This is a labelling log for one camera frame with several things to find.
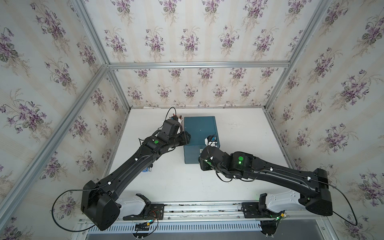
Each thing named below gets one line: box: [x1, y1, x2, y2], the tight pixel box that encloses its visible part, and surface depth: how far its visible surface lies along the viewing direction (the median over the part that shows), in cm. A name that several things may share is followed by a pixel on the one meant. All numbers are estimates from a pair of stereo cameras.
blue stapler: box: [142, 166, 152, 173], surface depth 88 cm
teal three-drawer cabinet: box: [183, 116, 220, 164], surface depth 81 cm
